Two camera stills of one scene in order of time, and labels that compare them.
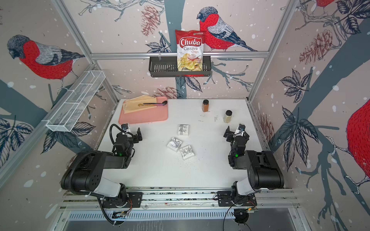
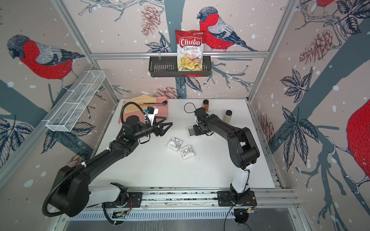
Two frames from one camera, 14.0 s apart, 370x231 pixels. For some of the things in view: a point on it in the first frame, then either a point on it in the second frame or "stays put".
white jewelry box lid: [183, 130] to [191, 132]
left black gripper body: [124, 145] to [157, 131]
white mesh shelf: [67, 113] stays put
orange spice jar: [205, 105] stays put
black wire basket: [168, 67] stays put
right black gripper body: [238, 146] to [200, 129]
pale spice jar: [228, 116] stays put
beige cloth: [138, 103] stays put
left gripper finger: [128, 135] to [166, 123]
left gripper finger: [139, 134] to [162, 132]
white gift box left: [174, 144] stays put
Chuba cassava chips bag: [190, 48] stays put
